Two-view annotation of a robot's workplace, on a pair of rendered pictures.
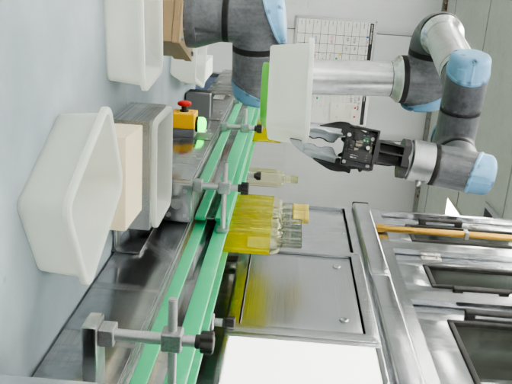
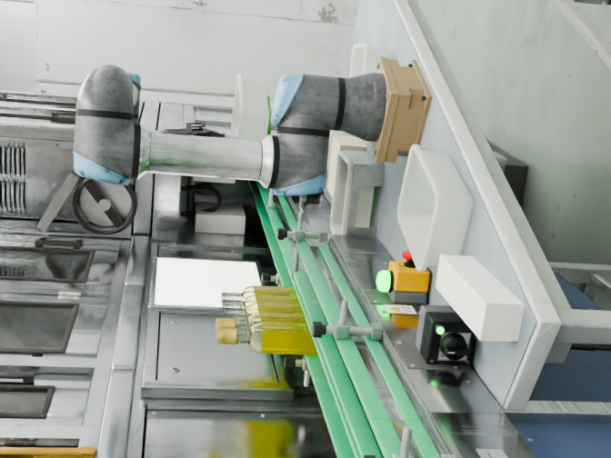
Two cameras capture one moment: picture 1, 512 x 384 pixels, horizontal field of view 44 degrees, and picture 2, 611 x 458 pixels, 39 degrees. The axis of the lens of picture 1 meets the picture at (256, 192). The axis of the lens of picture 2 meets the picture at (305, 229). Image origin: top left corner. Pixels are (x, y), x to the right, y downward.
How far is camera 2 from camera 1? 3.43 m
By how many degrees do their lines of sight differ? 143
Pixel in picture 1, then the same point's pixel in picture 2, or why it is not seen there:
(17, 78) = not seen: hidden behind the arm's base
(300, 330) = (213, 311)
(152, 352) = (291, 220)
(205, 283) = (284, 243)
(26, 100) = not seen: hidden behind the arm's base
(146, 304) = (307, 225)
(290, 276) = (226, 357)
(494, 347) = (35, 335)
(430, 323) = (85, 349)
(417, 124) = not seen: outside the picture
